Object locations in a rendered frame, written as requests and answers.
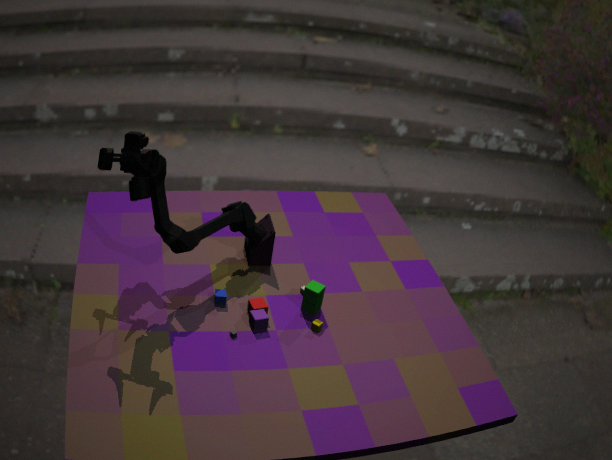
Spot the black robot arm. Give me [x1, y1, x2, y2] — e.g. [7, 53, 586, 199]
[121, 131, 267, 254]

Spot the olive yellow block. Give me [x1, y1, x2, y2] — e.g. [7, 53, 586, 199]
[311, 319, 324, 332]

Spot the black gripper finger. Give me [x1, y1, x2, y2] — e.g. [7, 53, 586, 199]
[101, 148, 114, 169]
[133, 149, 152, 171]

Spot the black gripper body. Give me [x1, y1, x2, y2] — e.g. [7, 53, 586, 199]
[98, 148, 159, 174]

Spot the red block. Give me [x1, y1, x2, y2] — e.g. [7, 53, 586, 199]
[247, 298, 269, 314]

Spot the blue cube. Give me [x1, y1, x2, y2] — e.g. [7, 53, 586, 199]
[214, 289, 227, 305]

